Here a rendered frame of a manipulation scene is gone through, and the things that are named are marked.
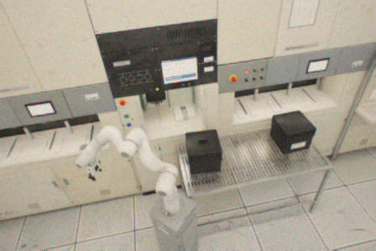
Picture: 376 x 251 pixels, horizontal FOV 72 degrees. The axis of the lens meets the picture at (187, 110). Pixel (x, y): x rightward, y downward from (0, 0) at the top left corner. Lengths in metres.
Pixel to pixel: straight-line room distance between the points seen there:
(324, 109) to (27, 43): 2.73
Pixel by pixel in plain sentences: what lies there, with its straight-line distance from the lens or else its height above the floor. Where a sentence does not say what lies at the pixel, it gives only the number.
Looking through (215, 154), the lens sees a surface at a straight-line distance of 2.17.
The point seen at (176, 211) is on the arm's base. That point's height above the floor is 0.78.
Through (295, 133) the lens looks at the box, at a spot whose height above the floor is 1.01.
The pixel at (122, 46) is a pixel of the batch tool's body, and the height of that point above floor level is 1.84.
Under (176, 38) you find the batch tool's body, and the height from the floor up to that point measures 1.85.
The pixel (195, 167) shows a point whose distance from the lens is 2.28.
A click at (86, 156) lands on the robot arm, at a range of 1.89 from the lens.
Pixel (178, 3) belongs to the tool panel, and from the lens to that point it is 1.92.
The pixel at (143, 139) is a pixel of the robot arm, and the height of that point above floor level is 1.45.
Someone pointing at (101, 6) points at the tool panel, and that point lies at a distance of 1.91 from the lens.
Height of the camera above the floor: 2.62
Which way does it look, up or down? 38 degrees down
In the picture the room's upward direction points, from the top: 5 degrees counter-clockwise
